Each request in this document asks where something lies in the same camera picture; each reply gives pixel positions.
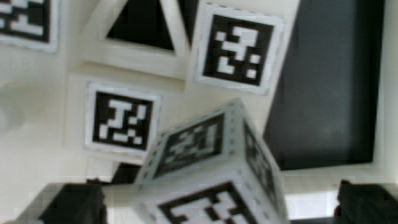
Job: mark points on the white chair seat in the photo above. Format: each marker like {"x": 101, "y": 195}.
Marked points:
{"x": 119, "y": 104}

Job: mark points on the white front fence bar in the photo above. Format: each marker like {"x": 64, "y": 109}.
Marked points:
{"x": 332, "y": 126}

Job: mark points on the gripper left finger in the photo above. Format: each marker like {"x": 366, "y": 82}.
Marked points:
{"x": 67, "y": 204}

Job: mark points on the white tagged cube nut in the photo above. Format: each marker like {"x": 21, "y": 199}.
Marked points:
{"x": 208, "y": 182}

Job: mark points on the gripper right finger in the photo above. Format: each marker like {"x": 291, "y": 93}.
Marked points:
{"x": 366, "y": 203}

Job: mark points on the white chair back frame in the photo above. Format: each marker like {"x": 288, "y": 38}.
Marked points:
{"x": 43, "y": 79}

